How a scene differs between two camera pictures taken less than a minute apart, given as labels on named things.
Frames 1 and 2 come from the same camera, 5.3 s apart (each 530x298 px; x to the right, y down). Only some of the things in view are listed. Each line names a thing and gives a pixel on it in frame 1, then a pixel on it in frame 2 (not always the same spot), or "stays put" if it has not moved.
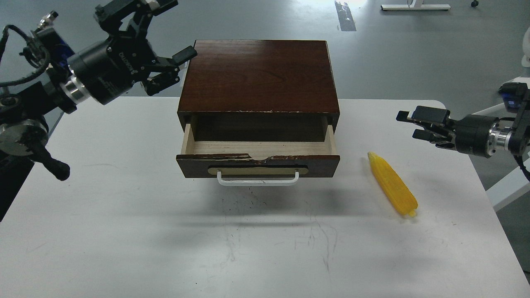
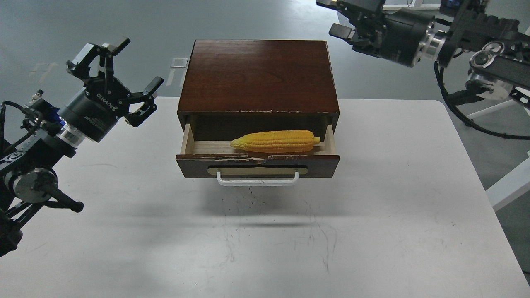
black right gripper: x=471 y=132 → x=401 y=32
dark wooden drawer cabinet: x=258 y=90 stays put
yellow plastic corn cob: x=402 y=198 → x=290 y=141
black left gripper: x=109 y=70 → x=93 y=110
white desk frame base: x=413 y=6 stays put
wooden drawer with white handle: x=258 y=163 stays put
